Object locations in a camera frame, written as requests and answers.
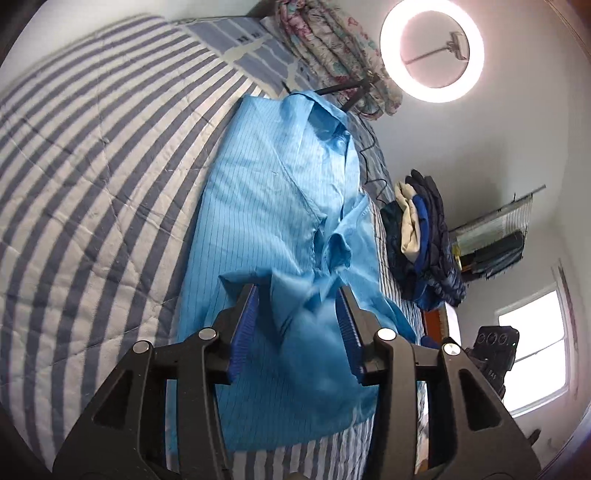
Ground striped hanging towel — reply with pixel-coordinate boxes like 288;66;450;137
450;194;534;241

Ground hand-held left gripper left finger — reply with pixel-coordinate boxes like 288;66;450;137
52;282;259;480

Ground light blue work coat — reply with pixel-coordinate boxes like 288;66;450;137
166;90;419;455

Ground grey striped mattress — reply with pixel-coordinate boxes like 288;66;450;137
0;16;430;480

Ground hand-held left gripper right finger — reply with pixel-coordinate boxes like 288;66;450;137
337;285;542;480

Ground black clothes rack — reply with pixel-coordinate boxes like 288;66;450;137
450;184;548;282

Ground pile of folded dark clothes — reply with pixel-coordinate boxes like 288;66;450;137
379;168;467;310

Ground black ring light cable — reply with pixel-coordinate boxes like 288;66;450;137
358;134;393;204

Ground window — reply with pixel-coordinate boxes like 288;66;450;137
498;286;575;418

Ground black tripod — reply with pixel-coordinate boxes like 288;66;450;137
316;76;389;114

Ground folded floral quilt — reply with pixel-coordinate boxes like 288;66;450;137
274;0;404;118

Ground dark hanging clothes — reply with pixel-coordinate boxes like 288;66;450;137
462;231;527;280

